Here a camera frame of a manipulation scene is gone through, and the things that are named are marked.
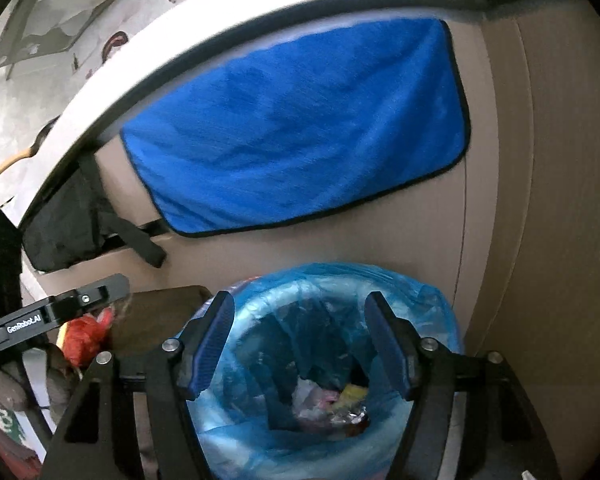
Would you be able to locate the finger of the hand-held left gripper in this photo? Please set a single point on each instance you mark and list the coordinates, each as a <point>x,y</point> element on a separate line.
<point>95,295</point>

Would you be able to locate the blue plastic bin liner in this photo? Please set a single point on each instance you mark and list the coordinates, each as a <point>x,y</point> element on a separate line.
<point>290,310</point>

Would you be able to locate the brown table cloth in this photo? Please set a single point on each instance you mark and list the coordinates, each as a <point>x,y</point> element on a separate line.
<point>150,320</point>

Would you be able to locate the blue towel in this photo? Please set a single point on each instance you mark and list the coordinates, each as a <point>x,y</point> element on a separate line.
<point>300,125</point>

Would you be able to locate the black refrigerator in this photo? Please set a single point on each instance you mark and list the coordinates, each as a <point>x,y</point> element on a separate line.
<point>0,270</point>

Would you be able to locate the red plastic bag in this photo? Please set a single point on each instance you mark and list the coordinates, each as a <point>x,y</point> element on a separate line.
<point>85,340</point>

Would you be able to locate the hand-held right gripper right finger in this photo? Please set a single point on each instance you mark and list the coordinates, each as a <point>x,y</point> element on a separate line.
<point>387,345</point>

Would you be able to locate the black bag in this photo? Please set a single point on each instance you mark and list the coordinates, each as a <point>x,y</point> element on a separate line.
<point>65,230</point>

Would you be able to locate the white green printed bag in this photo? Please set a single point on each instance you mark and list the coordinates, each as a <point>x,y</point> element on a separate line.
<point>5,425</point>

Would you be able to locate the grey brown fuzzy cloth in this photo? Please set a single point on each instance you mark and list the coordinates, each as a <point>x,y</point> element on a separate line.
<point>5,385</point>

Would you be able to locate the white kitchen countertop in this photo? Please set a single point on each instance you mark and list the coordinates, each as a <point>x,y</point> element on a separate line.
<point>180,45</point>

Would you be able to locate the range hood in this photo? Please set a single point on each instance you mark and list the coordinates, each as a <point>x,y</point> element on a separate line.
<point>55,10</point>

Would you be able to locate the white tissue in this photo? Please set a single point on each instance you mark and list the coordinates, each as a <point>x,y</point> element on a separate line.
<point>310,397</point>

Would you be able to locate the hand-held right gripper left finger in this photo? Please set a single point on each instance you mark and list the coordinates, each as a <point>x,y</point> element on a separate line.
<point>212,345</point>

